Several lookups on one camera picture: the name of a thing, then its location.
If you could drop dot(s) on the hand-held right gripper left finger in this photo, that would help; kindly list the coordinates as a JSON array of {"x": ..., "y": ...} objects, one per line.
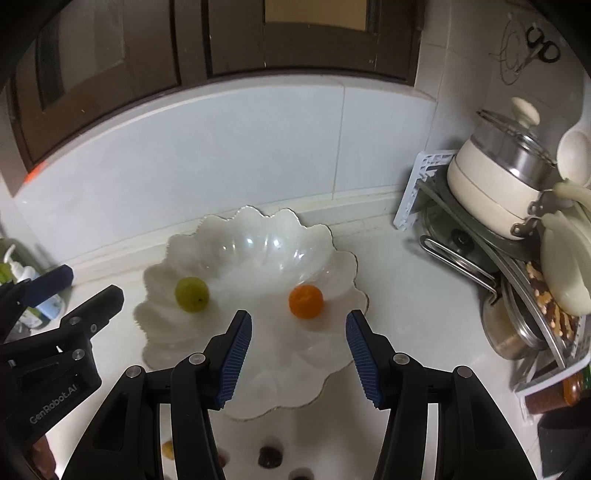
[{"x": 235, "y": 355}]

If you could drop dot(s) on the green plum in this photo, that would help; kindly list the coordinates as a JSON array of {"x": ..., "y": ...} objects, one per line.
[{"x": 191, "y": 294}]

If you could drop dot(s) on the dark brown panel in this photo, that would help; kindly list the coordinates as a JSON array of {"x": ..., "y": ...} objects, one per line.
[{"x": 565, "y": 443}]

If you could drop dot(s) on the cream kettle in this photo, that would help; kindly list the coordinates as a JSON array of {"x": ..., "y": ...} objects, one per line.
[{"x": 563, "y": 258}]

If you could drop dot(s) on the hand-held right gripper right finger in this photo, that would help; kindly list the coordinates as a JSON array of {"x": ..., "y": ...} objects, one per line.
[{"x": 364, "y": 360}]

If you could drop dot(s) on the glass pot lid cream knob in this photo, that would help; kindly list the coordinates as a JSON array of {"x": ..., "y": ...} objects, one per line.
[{"x": 524, "y": 110}]

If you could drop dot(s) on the mandarin orange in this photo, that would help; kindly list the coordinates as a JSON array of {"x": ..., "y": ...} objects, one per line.
[{"x": 305, "y": 301}]

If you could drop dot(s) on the glass jar brown sauce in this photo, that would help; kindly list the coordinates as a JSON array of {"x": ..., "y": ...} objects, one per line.
[{"x": 554, "y": 394}]

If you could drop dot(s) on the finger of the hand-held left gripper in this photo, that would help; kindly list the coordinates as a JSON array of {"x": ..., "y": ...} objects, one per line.
[
  {"x": 57, "y": 279},
  {"x": 104, "y": 302}
]

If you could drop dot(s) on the white ladle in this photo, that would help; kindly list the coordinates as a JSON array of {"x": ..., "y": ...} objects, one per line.
[{"x": 572, "y": 152}]

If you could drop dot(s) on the black scissors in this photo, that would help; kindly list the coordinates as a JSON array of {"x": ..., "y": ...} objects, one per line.
[{"x": 544, "y": 44}]

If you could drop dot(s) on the cream cooking pot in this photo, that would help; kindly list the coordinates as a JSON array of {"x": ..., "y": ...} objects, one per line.
[{"x": 494, "y": 170}]

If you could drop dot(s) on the white pump bottle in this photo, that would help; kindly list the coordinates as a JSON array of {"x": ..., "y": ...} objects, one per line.
[{"x": 51, "y": 308}]

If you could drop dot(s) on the steel steamer pot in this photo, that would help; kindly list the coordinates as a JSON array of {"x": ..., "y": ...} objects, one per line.
[{"x": 526, "y": 161}]

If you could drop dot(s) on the dark grape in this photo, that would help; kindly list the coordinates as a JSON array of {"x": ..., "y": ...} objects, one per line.
[{"x": 270, "y": 454}]

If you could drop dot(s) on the steel pot lid black knob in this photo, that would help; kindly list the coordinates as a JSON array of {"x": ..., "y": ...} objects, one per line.
[{"x": 459, "y": 240}]

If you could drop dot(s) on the small yellow-brown berry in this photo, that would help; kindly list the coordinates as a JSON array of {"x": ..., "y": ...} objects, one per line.
[{"x": 168, "y": 448}]

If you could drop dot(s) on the white scalloped bowl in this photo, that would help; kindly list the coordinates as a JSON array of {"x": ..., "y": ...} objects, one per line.
[{"x": 258, "y": 258}]

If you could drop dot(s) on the person's left hand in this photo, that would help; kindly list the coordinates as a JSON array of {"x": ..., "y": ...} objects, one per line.
[{"x": 44, "y": 459}]

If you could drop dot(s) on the white and steel shelf rack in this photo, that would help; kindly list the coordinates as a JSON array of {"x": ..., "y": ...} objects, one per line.
[{"x": 418, "y": 184}]

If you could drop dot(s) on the brown patterned trivet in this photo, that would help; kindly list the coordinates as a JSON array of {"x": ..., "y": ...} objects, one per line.
[{"x": 549, "y": 304}]

